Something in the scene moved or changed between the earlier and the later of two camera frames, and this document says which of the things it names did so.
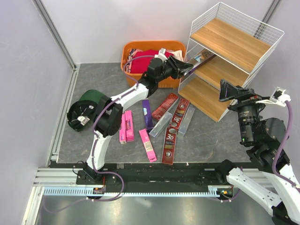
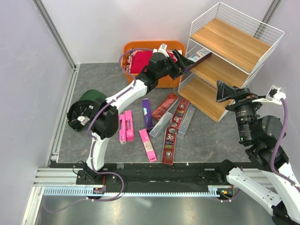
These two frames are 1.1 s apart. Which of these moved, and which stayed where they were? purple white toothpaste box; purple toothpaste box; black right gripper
Moved: purple white toothpaste box
Stayed: black right gripper; purple toothpaste box
